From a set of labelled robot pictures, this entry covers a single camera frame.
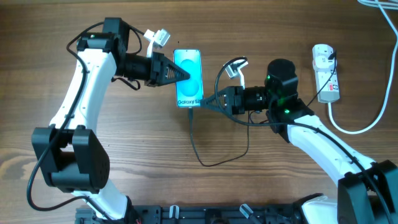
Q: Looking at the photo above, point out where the black left camera cable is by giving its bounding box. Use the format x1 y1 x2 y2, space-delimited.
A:
26 21 147 212

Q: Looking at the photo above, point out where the white power strip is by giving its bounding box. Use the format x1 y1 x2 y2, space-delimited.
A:
312 44 340 103

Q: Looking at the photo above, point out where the black right camera cable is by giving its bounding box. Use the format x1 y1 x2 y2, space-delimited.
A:
214 56 396 224

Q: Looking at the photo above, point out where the white cable bundle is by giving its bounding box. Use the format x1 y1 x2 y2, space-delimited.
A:
356 0 398 11

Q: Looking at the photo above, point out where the black USB charging cable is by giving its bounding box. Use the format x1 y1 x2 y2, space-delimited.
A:
187 49 340 167

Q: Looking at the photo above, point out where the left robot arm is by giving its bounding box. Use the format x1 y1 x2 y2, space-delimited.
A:
32 17 189 223

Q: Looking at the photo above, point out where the black camera cable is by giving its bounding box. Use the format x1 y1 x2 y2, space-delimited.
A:
214 56 396 224
26 21 147 212

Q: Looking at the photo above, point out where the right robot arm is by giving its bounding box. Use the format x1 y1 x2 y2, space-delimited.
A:
201 58 397 223

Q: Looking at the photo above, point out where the white USB charger plug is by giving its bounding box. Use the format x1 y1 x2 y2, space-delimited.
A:
313 53 336 72

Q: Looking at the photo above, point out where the turquoise screen Galaxy smartphone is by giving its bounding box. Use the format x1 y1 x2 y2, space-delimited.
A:
174 49 203 108

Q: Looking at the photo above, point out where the white power strip cord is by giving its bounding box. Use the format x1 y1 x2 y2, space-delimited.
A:
327 0 398 135

